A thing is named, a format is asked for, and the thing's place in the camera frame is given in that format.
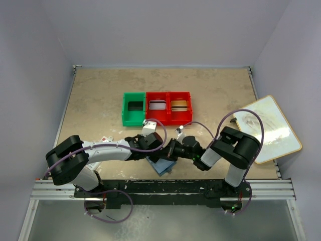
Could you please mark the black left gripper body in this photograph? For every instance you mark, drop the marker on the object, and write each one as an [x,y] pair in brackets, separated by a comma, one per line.
[139,136]

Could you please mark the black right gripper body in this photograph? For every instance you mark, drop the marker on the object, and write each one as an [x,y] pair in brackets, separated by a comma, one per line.
[179,151]

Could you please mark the blue leather card holder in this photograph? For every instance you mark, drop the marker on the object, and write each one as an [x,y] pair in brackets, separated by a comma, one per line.
[162,166]

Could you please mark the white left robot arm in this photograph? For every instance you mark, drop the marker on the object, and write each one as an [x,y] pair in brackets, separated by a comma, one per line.
[67,163]

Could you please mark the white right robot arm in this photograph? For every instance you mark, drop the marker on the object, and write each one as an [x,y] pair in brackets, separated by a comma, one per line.
[236,147]

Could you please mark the silver card in bin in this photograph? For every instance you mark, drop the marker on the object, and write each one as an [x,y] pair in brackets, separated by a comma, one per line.
[157,105]

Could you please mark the gold card in bin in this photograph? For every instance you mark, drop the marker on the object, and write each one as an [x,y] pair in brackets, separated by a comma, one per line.
[179,105]

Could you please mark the black card in bin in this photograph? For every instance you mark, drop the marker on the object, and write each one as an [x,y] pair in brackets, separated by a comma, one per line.
[135,105]

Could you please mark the red bin middle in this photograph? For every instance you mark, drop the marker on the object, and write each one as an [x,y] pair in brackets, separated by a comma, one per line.
[162,115]

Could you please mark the red bin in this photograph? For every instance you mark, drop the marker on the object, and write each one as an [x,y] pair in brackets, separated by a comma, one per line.
[181,117]
[162,115]

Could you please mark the red bin right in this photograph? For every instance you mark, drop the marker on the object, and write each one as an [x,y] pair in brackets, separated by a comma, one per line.
[181,117]

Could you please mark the green bin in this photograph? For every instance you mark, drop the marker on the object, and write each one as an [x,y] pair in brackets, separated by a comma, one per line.
[132,118]

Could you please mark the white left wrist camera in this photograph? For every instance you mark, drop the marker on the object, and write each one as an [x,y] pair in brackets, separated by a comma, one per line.
[148,127]

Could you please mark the aluminium frame rail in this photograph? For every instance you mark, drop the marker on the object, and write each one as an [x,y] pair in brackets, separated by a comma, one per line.
[261,190]

